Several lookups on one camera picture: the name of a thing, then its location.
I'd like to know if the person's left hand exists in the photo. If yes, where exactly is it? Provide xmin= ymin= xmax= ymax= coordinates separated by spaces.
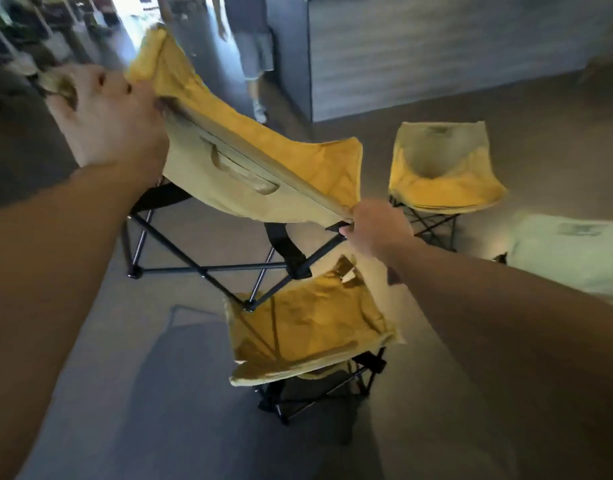
xmin=45 ymin=63 xmax=171 ymax=188

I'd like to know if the person's right hand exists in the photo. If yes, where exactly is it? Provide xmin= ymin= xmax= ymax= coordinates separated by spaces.
xmin=339 ymin=198 xmax=417 ymax=268

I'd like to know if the yellow fabric folding chair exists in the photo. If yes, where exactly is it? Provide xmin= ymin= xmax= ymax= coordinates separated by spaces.
xmin=492 ymin=212 xmax=613 ymax=311
xmin=388 ymin=120 xmax=509 ymax=253
xmin=36 ymin=23 xmax=363 ymax=313
xmin=224 ymin=254 xmax=405 ymax=427

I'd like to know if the person's left forearm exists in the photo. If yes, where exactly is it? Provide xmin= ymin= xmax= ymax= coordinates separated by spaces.
xmin=0 ymin=162 xmax=157 ymax=480

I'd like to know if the person's right forearm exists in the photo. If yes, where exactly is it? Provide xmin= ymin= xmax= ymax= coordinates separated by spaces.
xmin=386 ymin=237 xmax=613 ymax=480

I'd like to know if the grey panelled counter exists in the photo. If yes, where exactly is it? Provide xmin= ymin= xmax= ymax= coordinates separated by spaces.
xmin=265 ymin=0 xmax=613 ymax=123

